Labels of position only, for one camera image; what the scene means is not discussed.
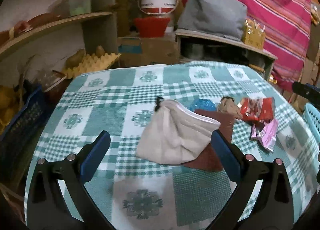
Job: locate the pink snack wrapper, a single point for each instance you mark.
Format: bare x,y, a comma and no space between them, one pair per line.
265,133

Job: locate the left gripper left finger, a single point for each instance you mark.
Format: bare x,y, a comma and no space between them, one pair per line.
47,209

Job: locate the brown paper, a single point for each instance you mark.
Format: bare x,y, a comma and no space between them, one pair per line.
227,105

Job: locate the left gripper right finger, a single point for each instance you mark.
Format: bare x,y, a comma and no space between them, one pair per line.
273,208

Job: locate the green checked tablecloth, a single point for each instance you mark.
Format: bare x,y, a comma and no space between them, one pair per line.
134,193

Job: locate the yellow utensil holder box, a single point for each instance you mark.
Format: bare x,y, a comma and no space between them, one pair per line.
254,34

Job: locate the white plastic bucket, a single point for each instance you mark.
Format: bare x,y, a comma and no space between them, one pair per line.
157,7

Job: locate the blue plastic bag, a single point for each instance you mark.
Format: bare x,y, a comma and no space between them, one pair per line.
202,104

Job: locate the striped magenta curtain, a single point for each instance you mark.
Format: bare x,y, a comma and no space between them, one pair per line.
288,26

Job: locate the dark blue plastic crate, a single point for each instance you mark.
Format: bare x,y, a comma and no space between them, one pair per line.
26,120

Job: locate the grey cushion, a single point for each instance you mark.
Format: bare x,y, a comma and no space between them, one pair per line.
225,18

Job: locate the orange snack wrapper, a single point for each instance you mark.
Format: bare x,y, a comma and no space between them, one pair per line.
260,109

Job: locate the red plastic basin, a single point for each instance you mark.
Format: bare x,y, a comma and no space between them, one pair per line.
151,27

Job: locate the beige cloth pouch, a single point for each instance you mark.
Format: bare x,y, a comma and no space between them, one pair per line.
175,134

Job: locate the maroon scouring pad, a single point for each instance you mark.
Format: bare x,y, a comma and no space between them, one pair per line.
209,160

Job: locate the cardboard box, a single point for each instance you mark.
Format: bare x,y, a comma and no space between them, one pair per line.
136,51

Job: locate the light blue plastic basket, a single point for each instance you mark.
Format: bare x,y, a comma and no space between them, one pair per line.
311,116

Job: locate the grey wooden side shelf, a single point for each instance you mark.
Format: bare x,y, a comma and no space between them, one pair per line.
198,46

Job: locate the wooden wall shelf unit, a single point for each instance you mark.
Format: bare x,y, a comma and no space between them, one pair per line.
50,31

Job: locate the yellow egg tray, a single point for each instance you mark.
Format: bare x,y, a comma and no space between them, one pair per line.
92,63

